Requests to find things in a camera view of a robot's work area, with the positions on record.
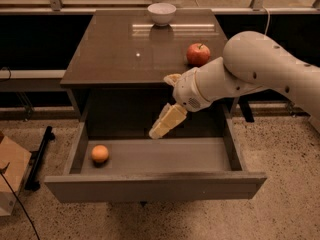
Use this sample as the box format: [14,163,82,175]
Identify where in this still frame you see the red apple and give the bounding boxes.
[186,43,211,67]

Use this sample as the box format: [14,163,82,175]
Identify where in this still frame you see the black metal bar stand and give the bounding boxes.
[25,126,55,191]

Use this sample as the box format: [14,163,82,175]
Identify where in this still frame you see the grey cabinet with counter top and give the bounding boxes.
[59,8,251,138]

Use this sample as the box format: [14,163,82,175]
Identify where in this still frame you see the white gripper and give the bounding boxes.
[149,68,211,139]

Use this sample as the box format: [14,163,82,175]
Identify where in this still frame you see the white bowl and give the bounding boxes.
[147,3,176,26]

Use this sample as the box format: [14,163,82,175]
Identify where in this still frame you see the white cable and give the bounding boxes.
[263,6,272,36]

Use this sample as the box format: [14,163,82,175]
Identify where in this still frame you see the cardboard box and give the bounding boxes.
[0,132,31,216]

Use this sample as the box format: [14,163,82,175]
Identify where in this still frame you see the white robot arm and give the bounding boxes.
[149,31,320,139]

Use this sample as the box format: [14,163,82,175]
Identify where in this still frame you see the orange fruit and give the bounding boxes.
[91,145,109,163]

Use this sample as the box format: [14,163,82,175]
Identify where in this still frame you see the black cable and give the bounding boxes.
[0,170,42,240]

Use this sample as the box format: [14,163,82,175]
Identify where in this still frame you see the open grey top drawer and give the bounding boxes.
[45,102,267,202]

